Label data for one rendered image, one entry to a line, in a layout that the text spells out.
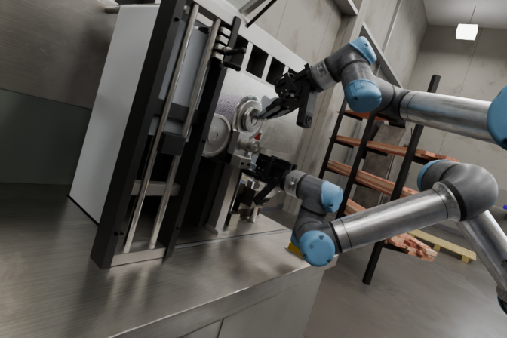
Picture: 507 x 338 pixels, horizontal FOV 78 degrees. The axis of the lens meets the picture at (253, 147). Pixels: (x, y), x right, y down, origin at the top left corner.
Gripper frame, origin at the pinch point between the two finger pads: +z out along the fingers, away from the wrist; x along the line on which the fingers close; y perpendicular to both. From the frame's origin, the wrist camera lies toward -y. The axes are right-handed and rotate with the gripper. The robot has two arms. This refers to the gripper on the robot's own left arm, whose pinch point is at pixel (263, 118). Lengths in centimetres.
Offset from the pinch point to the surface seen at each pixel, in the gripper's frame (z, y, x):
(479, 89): -145, 261, -1012
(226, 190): 14.8, -18.0, 6.9
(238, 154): 8.5, -9.0, 5.7
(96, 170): 29.1, -8.6, 37.1
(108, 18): 19, 34, 35
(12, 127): 42, 7, 51
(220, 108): 8.8, 6.4, 8.0
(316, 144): 142, 118, -397
